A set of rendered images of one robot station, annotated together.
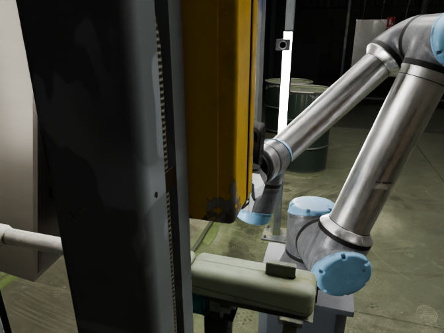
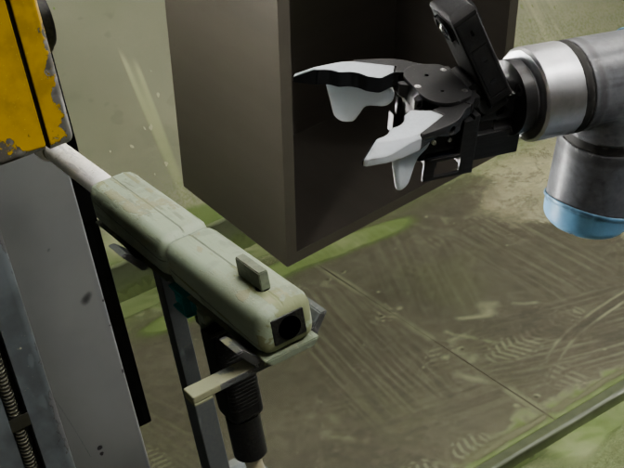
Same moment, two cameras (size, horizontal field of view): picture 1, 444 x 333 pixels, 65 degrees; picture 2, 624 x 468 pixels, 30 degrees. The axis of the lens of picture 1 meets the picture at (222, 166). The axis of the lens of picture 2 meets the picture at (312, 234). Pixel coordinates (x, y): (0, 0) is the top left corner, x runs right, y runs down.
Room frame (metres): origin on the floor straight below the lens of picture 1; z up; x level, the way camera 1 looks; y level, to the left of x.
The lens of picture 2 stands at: (-0.15, -0.63, 1.59)
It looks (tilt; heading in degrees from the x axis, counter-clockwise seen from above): 29 degrees down; 45
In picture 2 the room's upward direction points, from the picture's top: 10 degrees counter-clockwise
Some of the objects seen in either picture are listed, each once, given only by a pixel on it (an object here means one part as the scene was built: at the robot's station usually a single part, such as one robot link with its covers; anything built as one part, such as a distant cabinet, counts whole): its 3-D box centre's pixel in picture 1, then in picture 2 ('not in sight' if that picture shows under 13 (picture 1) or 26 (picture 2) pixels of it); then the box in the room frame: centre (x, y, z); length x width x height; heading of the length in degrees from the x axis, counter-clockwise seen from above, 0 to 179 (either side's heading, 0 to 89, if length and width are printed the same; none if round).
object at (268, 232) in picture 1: (276, 234); not in sight; (2.29, -0.41, 0.01); 0.20 x 0.20 x 0.01; 73
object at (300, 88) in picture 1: (306, 90); not in sight; (3.75, -0.90, 0.86); 0.54 x 0.54 x 0.01
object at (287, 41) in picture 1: (283, 44); not in sight; (2.26, -0.38, 1.35); 0.09 x 0.07 x 0.07; 73
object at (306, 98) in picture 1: (303, 129); not in sight; (3.75, -0.90, 0.44); 0.59 x 0.58 x 0.89; 178
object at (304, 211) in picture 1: (311, 226); not in sight; (1.00, -0.29, 0.83); 0.17 x 0.15 x 0.18; 6
